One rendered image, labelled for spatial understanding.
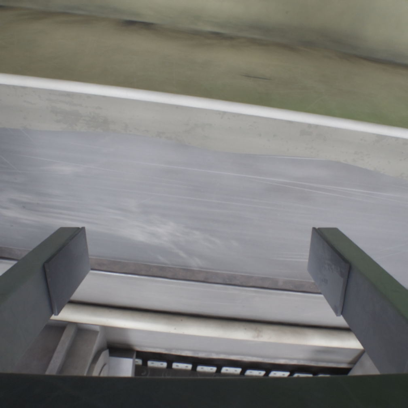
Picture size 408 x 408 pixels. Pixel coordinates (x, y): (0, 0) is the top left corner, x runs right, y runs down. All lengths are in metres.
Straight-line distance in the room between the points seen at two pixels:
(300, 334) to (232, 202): 0.35
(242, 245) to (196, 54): 0.26
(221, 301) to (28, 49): 0.46
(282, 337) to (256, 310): 0.07
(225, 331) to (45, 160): 0.42
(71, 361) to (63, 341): 0.04
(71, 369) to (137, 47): 0.52
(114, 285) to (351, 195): 0.40
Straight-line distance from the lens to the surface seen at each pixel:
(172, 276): 0.51
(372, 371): 0.78
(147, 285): 0.54
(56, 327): 0.67
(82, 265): 0.17
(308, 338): 0.65
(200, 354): 0.78
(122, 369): 0.77
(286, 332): 0.63
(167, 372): 0.86
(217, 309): 0.59
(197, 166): 0.34
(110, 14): 0.47
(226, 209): 0.38
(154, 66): 0.29
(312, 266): 0.17
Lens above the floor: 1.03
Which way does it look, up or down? 48 degrees down
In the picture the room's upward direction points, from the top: 176 degrees counter-clockwise
